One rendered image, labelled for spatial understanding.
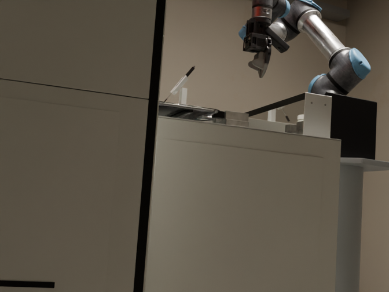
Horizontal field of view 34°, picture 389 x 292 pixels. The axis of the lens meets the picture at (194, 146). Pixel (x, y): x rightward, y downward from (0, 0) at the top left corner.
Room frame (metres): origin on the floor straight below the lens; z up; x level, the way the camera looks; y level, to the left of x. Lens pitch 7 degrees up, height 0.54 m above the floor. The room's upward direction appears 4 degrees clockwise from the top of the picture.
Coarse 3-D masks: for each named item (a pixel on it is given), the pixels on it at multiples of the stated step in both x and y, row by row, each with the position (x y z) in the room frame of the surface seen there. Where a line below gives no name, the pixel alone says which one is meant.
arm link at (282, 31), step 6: (246, 24) 2.37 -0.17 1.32; (276, 24) 2.60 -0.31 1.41; (282, 24) 2.64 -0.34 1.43; (240, 30) 2.38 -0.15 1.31; (276, 30) 2.54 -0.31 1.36; (282, 30) 2.63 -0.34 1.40; (288, 30) 2.66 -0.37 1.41; (240, 36) 2.38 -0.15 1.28; (282, 36) 2.64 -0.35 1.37; (288, 36) 2.67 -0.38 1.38; (294, 36) 2.70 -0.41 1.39
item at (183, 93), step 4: (184, 76) 2.33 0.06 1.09; (180, 80) 2.35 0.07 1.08; (184, 80) 2.33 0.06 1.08; (180, 84) 2.32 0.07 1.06; (176, 88) 2.31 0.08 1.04; (180, 88) 2.33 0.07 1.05; (184, 88) 2.33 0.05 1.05; (176, 92) 2.32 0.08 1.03; (180, 92) 2.35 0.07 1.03; (184, 92) 2.33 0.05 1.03; (180, 96) 2.34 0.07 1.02; (184, 96) 2.33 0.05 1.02; (180, 100) 2.34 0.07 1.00; (184, 100) 2.33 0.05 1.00; (184, 104) 2.33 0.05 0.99
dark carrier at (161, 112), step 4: (160, 108) 1.94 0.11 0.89; (164, 108) 1.94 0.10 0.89; (168, 108) 1.93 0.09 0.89; (172, 108) 1.93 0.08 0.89; (176, 108) 1.92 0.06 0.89; (160, 112) 2.02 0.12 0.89; (164, 112) 2.01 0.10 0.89; (168, 112) 2.01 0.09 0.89; (172, 112) 2.00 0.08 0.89; (176, 112) 2.00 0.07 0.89; (196, 112) 1.97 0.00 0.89; (200, 112) 1.97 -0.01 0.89; (204, 112) 1.96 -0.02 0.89; (208, 112) 1.96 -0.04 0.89; (168, 116) 2.08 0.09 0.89; (184, 116) 2.06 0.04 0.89; (188, 116) 2.06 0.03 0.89; (192, 116) 2.05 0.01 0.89; (196, 116) 2.05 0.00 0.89
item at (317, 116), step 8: (312, 96) 1.87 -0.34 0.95; (320, 96) 1.88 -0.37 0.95; (328, 96) 1.89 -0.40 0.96; (304, 104) 1.86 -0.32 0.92; (312, 104) 1.87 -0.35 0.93; (320, 104) 1.88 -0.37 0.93; (328, 104) 1.89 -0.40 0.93; (304, 112) 1.86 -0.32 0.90; (312, 112) 1.87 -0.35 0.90; (320, 112) 1.88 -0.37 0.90; (328, 112) 1.89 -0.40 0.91; (304, 120) 1.86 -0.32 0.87; (312, 120) 1.87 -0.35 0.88; (320, 120) 1.88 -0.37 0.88; (328, 120) 1.89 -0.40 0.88; (304, 128) 1.86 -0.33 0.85; (312, 128) 1.87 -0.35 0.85; (320, 128) 1.88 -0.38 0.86; (328, 128) 1.89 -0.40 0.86; (320, 136) 1.88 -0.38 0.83; (328, 136) 1.89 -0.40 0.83
